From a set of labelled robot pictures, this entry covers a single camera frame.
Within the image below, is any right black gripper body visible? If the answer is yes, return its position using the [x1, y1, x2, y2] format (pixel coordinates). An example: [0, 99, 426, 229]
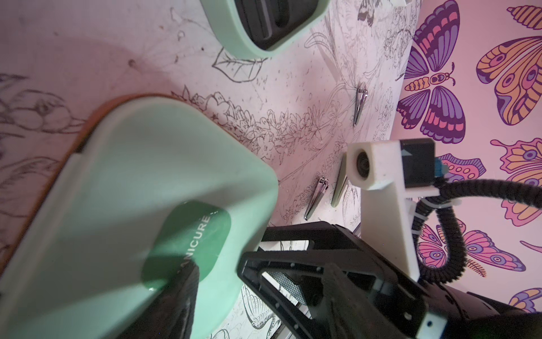
[321, 245, 542, 339]

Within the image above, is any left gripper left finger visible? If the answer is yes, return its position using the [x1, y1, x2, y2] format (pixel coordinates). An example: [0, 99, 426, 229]
[118, 261, 200, 338]

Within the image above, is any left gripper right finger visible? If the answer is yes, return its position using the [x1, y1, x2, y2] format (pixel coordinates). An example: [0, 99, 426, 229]
[323, 264, 406, 338]

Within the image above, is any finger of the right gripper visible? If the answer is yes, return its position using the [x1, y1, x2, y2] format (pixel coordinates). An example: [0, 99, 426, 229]
[237, 249, 381, 338]
[260, 221, 364, 254]

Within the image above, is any green case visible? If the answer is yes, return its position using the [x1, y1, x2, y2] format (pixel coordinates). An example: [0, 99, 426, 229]
[201, 0, 330, 59]
[1, 95, 278, 338]

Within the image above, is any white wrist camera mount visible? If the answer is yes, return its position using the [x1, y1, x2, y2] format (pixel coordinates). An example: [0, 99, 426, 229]
[346, 141, 439, 281]

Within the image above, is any black corrugated cable conduit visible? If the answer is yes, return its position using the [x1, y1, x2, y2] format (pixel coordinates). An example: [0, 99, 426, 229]
[412, 177, 542, 284]

